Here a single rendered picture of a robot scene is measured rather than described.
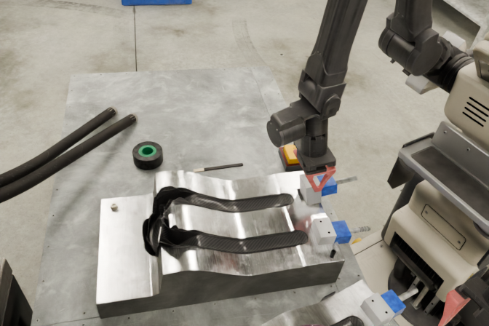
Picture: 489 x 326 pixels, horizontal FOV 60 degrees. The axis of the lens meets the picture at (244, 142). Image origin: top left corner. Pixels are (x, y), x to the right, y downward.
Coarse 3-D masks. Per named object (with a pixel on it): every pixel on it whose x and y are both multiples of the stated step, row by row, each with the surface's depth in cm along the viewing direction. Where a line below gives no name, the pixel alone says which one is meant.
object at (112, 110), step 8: (104, 112) 126; (112, 112) 128; (96, 120) 122; (104, 120) 125; (80, 128) 117; (88, 128) 119; (96, 128) 122; (72, 136) 114; (80, 136) 116; (56, 144) 110; (64, 144) 111; (72, 144) 113; (56, 152) 108
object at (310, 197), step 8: (304, 176) 98; (320, 176) 99; (352, 176) 99; (304, 184) 96; (328, 184) 97; (336, 184) 97; (304, 192) 97; (312, 192) 96; (320, 192) 96; (328, 192) 97; (336, 192) 98; (304, 200) 99; (312, 200) 97; (320, 200) 98
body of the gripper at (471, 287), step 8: (472, 280) 66; (480, 280) 67; (464, 288) 63; (472, 288) 63; (480, 288) 65; (488, 288) 63; (472, 296) 62; (480, 296) 63; (488, 296) 62; (480, 304) 62; (488, 304) 61; (488, 312) 61
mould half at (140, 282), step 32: (224, 192) 100; (256, 192) 101; (288, 192) 101; (128, 224) 94; (192, 224) 87; (224, 224) 92; (256, 224) 94; (288, 224) 94; (128, 256) 88; (160, 256) 82; (192, 256) 81; (224, 256) 85; (256, 256) 88; (288, 256) 88; (320, 256) 89; (128, 288) 83; (160, 288) 82; (192, 288) 84; (224, 288) 86; (256, 288) 89; (288, 288) 92
